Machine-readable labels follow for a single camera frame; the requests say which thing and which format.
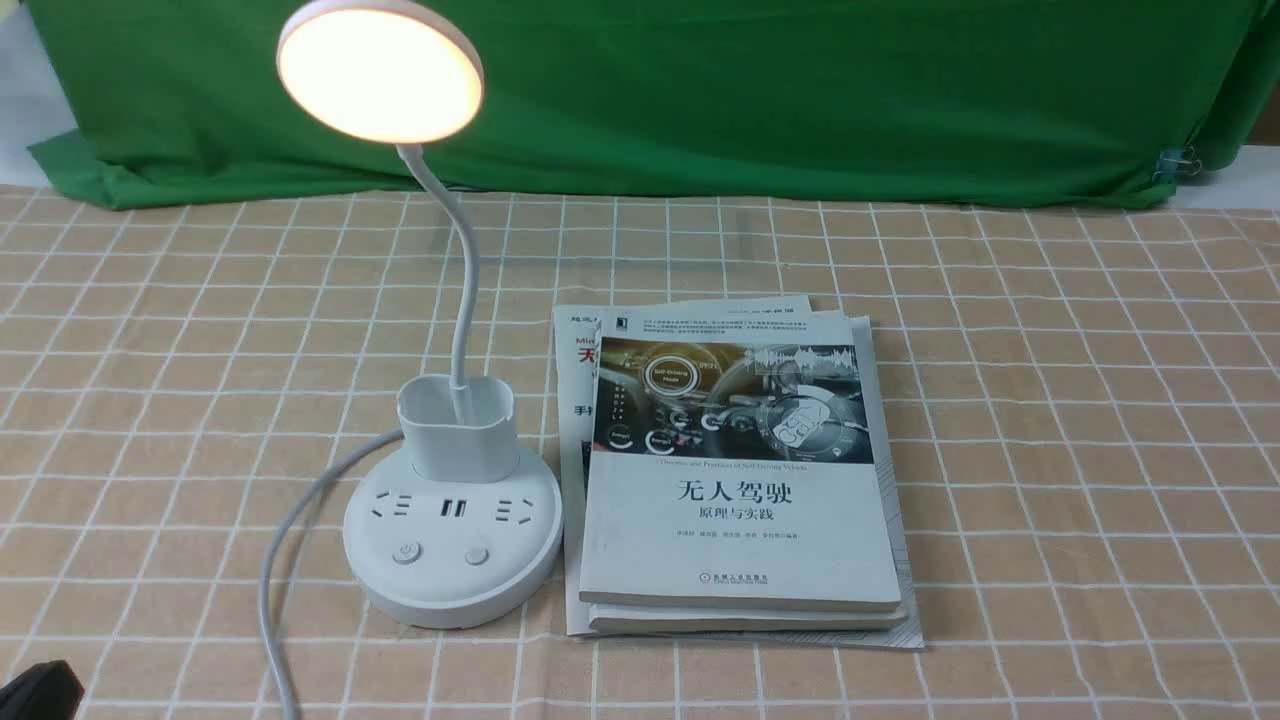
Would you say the white desk lamp with socket base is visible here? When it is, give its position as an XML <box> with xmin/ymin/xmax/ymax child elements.
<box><xmin>259</xmin><ymin>1</ymin><xmax>564</xmax><ymax>633</ymax></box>

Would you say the bottom thin white book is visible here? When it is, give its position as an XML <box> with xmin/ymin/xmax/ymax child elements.
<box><xmin>553</xmin><ymin>293</ymin><xmax>925</xmax><ymax>651</ymax></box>

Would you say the top book with car cover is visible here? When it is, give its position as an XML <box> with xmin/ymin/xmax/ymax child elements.
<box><xmin>579</xmin><ymin>336</ymin><xmax>902</xmax><ymax>614</ymax></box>

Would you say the middle white book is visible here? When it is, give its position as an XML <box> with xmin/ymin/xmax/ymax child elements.
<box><xmin>586</xmin><ymin>311</ymin><xmax>911</xmax><ymax>634</ymax></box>

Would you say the green backdrop cloth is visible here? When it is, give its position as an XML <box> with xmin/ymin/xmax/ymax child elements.
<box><xmin>27</xmin><ymin>1</ymin><xmax>1277</xmax><ymax>209</ymax></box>

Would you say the metal binder clip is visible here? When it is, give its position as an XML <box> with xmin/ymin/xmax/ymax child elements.
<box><xmin>1151</xmin><ymin>146</ymin><xmax>1204</xmax><ymax>184</ymax></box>

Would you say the black object at corner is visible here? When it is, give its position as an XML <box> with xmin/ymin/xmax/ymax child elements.
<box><xmin>1</xmin><ymin>660</ymin><xmax>84</xmax><ymax>720</ymax></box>

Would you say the white lamp power cable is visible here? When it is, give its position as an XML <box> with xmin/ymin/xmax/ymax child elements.
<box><xmin>259</xmin><ymin>429</ymin><xmax>406</xmax><ymax>720</ymax></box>

